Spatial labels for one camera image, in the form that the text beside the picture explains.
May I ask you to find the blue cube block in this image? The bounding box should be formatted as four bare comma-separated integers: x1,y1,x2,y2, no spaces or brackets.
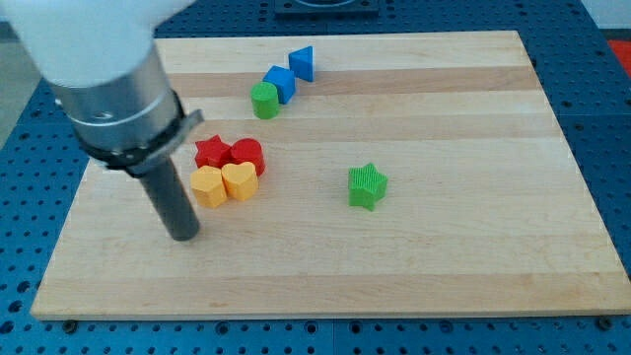
262,65,296,105

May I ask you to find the blue triangle block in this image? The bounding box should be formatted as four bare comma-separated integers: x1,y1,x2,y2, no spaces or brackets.
288,46,315,82

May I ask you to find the light wooden board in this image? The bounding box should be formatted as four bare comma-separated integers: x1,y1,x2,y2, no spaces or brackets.
32,31,630,320

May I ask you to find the red star block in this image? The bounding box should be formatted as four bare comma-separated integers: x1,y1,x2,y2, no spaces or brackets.
194,135,231,169

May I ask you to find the green star block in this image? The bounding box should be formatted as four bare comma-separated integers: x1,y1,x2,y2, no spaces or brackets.
348,163,388,211

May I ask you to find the green cylinder block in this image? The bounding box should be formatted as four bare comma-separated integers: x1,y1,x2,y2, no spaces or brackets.
250,82,280,119

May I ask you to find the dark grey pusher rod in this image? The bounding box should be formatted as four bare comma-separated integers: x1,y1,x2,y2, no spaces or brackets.
139,159,200,242

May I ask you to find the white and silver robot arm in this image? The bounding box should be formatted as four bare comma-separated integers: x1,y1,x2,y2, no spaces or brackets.
1,0,192,178

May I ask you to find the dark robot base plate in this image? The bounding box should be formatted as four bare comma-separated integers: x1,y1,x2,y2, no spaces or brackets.
272,0,380,18

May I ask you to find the yellow pentagon block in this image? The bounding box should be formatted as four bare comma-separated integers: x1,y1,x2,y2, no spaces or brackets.
190,166,228,208

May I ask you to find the yellow heart block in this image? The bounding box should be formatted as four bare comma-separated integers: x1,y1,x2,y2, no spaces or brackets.
221,162,259,201

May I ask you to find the red cylinder block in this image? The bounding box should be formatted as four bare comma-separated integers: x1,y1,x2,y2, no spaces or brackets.
230,138,266,177

